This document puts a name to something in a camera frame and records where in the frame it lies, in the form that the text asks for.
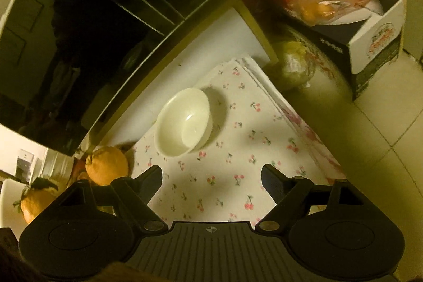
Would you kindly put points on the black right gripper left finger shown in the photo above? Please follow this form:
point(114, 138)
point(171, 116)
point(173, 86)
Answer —
point(132, 198)

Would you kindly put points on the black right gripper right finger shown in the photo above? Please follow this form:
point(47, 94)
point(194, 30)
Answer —
point(290, 197)

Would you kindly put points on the cream bowl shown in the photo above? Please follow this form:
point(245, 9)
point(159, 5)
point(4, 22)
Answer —
point(184, 124)

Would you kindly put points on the large orange citrus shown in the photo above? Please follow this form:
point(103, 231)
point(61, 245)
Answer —
point(106, 164)

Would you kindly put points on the cherry print tablecloth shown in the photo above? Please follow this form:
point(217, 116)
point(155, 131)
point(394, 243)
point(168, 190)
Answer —
point(253, 125)

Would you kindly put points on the large orange with leaves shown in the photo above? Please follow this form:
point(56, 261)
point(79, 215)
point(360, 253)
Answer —
point(35, 198)

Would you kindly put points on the white appliance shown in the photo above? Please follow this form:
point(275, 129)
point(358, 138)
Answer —
point(10, 215)

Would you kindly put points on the clear bag with fruit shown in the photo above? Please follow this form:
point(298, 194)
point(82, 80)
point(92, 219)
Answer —
point(295, 67)

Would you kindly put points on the black white cardboard box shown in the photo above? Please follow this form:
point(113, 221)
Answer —
point(358, 43)

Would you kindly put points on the black microwave oven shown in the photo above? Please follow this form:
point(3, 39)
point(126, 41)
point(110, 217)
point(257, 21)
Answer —
point(69, 66)

